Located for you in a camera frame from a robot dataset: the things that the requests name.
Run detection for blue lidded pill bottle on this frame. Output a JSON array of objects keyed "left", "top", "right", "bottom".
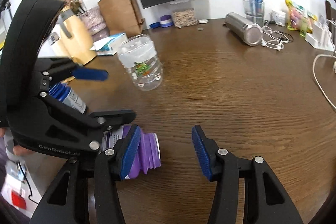
[{"left": 49, "top": 83, "right": 87, "bottom": 114}]

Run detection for colourful snack bag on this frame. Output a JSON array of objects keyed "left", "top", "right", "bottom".
[{"left": 285, "top": 0, "right": 317, "bottom": 37}]

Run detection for person's left hand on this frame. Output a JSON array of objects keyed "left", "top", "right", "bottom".
[{"left": 1, "top": 128, "right": 33, "bottom": 160}]

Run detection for stainless steel bottle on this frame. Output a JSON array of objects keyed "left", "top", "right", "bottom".
[{"left": 225, "top": 12, "right": 263, "bottom": 47}]

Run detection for small purple white jar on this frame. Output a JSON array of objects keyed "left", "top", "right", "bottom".
[{"left": 160, "top": 15, "right": 174, "bottom": 28}]

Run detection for brown paper bag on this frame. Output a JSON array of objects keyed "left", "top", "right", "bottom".
[{"left": 98, "top": 0, "right": 145, "bottom": 38}]

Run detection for clear drinking glass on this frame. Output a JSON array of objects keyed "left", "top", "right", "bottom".
[{"left": 243, "top": 0, "right": 264, "bottom": 27}]

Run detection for yellow thermos jug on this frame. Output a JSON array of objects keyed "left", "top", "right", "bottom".
[{"left": 58, "top": 5, "right": 97, "bottom": 65}]

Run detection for tissue box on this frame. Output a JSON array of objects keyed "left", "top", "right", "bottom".
[{"left": 90, "top": 32, "right": 128, "bottom": 56}]

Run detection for white earphones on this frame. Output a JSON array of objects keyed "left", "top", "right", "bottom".
[{"left": 261, "top": 26, "right": 294, "bottom": 52}]

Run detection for white power strip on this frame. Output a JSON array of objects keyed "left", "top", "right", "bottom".
[{"left": 305, "top": 19, "right": 335, "bottom": 52}]

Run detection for purple plastic bottle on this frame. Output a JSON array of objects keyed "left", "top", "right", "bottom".
[{"left": 100, "top": 124, "right": 161, "bottom": 179}]

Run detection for white charging cable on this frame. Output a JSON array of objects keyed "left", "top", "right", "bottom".
[{"left": 312, "top": 17, "right": 336, "bottom": 112}]

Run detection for thin black cable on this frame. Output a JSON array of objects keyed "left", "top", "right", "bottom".
[{"left": 16, "top": 161, "right": 40, "bottom": 205}]

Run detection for clear plastic jar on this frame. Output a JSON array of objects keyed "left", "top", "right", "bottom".
[{"left": 117, "top": 34, "right": 163, "bottom": 91}]

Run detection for glass flower vase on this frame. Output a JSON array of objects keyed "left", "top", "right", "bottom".
[{"left": 79, "top": 6, "right": 110, "bottom": 42}]

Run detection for clear container of nuts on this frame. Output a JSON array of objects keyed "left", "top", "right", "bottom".
[{"left": 170, "top": 0, "right": 198, "bottom": 28}]

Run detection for blue jar lid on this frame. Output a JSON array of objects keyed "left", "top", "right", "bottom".
[{"left": 150, "top": 22, "right": 161, "bottom": 29}]

